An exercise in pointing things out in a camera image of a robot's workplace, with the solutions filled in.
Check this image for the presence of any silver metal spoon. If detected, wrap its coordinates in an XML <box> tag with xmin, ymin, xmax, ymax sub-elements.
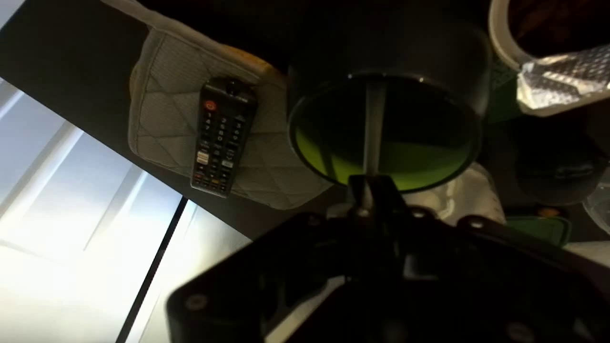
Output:
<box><xmin>361</xmin><ymin>76</ymin><xmax>389</xmax><ymax>211</ymax></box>

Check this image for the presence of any clear plastic bag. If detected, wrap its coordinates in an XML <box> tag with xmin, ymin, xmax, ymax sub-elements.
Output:
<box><xmin>517</xmin><ymin>46</ymin><xmax>610</xmax><ymax>118</ymax></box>

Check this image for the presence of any black side table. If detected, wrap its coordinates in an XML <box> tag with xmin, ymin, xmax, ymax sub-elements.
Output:
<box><xmin>0</xmin><ymin>0</ymin><xmax>610</xmax><ymax>244</ymax></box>

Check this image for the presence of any black remote control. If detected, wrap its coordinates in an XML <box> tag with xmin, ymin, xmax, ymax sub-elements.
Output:
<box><xmin>191</xmin><ymin>76</ymin><xmax>258</xmax><ymax>196</ymax></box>

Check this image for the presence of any grey quilted pot holder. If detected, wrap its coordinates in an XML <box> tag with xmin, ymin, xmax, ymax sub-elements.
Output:
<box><xmin>128</xmin><ymin>28</ymin><xmax>330</xmax><ymax>209</ymax></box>

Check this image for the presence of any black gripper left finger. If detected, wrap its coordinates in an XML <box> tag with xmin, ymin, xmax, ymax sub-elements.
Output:
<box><xmin>349</xmin><ymin>175</ymin><xmax>374</xmax><ymax>217</ymax></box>

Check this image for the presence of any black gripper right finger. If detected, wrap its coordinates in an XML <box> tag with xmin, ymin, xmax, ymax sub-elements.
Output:
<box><xmin>372</xmin><ymin>175</ymin><xmax>406</xmax><ymax>215</ymax></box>

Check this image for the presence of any black cup green inside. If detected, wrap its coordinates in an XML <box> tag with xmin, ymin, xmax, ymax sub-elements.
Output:
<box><xmin>290</xmin><ymin>26</ymin><xmax>490</xmax><ymax>192</ymax></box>

